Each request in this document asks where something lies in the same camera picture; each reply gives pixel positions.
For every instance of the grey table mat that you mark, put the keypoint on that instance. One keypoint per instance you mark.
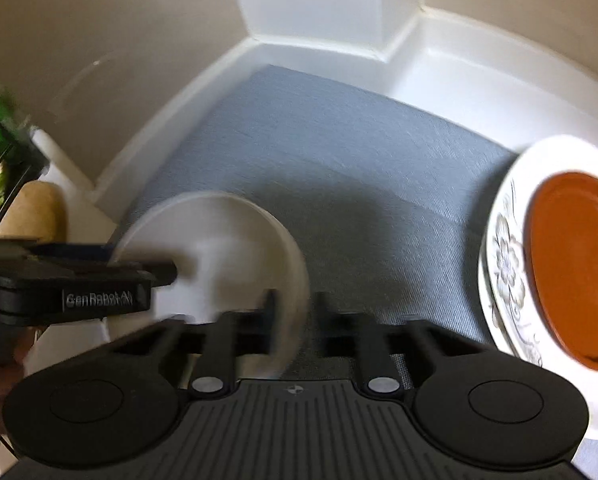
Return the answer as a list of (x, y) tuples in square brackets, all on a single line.
[(329, 160)]

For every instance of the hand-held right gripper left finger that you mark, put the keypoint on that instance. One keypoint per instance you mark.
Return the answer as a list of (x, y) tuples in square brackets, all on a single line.
[(271, 320)]

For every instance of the white floral plate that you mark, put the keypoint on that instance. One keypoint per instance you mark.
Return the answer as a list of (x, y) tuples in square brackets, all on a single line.
[(484, 285), (508, 240)]

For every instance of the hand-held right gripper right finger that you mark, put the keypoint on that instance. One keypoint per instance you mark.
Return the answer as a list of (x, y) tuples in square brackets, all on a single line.
[(323, 320)]

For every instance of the wooden cutting board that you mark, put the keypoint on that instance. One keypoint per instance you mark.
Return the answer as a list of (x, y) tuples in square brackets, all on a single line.
[(36, 210)]

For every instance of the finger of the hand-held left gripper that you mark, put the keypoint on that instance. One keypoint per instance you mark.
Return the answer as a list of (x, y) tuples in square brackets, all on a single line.
[(154, 272), (69, 252)]

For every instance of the brown round plate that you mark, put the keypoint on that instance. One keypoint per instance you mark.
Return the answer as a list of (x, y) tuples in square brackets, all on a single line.
[(579, 270)]

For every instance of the cream bowl with black print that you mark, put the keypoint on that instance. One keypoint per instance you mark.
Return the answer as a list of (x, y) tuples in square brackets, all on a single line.
[(214, 240)]

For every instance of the person's left hand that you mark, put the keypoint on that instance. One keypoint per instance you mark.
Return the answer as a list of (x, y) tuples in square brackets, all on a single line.
[(1, 380)]

